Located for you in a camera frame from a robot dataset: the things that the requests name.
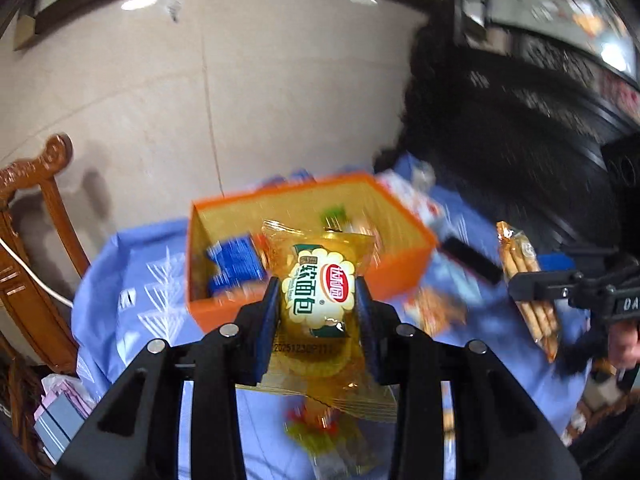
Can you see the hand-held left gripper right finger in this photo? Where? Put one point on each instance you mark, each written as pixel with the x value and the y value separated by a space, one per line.
pixel 367 330

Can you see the framed flower painting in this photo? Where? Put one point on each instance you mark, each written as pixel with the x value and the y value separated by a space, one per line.
pixel 550 0

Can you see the blue snack packet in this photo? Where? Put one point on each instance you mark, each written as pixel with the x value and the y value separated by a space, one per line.
pixel 235 265

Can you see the person's right hand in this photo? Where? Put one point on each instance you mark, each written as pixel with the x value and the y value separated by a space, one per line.
pixel 622 345

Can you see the orange cardboard box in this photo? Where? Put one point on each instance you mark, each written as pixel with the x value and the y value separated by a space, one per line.
pixel 405 265

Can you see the yellow soft bread packet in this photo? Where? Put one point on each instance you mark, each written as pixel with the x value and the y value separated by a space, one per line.
pixel 320 280

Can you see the dark carved wooden bench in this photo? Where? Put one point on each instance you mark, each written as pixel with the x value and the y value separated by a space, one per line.
pixel 500 160

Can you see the black smartphone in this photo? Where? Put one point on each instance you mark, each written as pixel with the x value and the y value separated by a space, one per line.
pixel 472 260

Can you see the red white snack packet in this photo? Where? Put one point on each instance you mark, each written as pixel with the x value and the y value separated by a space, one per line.
pixel 415 205

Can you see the carved wooden chair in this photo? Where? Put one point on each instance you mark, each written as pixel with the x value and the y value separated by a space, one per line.
pixel 55 157

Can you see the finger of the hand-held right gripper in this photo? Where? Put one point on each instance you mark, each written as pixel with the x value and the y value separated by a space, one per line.
pixel 540 285
pixel 555 261

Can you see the orange trim cracker packet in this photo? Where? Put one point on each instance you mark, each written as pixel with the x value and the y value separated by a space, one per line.
pixel 435 310

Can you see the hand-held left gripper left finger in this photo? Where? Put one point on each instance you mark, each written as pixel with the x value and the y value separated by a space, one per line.
pixel 267 330

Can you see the blue printed blanket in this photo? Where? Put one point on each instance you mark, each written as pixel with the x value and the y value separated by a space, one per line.
pixel 150 260

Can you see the grey striped bag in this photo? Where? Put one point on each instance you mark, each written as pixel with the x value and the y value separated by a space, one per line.
pixel 60 425

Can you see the long biscuit packet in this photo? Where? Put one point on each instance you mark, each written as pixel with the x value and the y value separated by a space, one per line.
pixel 525 260

